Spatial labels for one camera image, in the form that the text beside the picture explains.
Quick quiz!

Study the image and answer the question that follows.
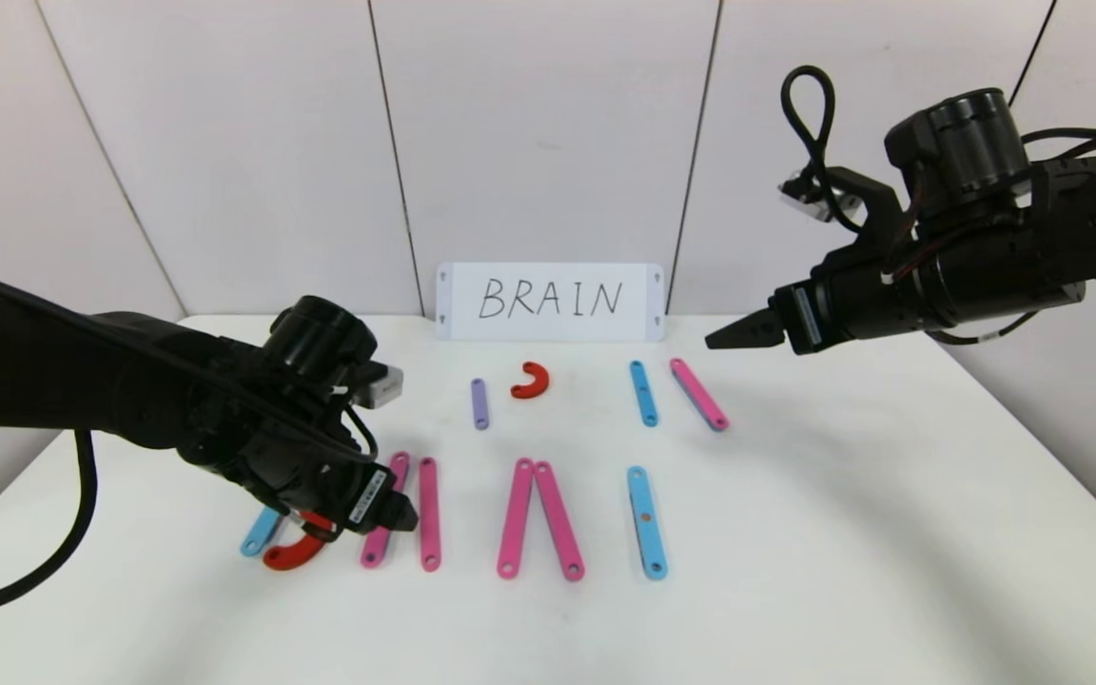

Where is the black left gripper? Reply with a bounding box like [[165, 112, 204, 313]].
[[291, 461, 420, 536]]

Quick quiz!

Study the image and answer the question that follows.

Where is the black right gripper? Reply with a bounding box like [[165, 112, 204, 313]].
[[704, 255, 928, 357]]

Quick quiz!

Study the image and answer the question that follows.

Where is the pink bar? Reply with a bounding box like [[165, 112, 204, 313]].
[[361, 451, 412, 570], [497, 458, 536, 580], [669, 358, 731, 433], [534, 460, 586, 582], [418, 457, 442, 573]]

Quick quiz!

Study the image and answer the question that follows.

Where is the small red curved piece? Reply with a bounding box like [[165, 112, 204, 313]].
[[511, 362, 551, 401]]

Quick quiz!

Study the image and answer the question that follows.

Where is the white BRAIN word card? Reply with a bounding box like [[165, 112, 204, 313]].
[[437, 263, 666, 343]]

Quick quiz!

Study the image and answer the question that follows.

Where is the large red curved piece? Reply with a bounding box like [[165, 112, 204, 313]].
[[263, 511, 338, 572]]

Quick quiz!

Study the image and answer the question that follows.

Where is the light blue bar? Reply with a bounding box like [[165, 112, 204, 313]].
[[629, 360, 659, 428], [627, 465, 669, 581], [240, 506, 283, 558]]

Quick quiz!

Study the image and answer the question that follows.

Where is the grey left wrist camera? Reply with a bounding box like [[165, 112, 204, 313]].
[[350, 363, 405, 411]]

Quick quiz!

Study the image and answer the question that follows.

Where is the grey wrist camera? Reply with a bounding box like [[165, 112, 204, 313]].
[[778, 169, 865, 223], [350, 363, 405, 411]]

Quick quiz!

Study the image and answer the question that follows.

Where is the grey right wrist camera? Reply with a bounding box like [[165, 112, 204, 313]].
[[778, 169, 865, 223]]

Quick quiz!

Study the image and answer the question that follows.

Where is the black right camera bracket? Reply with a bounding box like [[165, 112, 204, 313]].
[[829, 166, 903, 253]]

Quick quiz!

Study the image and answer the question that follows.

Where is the thin black cable white tag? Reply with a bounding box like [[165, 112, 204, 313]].
[[924, 309, 1044, 346]]

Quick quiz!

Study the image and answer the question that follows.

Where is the looped black right cable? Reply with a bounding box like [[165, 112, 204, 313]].
[[780, 65, 868, 234]]

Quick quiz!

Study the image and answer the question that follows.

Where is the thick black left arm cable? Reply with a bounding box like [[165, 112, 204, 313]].
[[0, 428, 97, 624]]

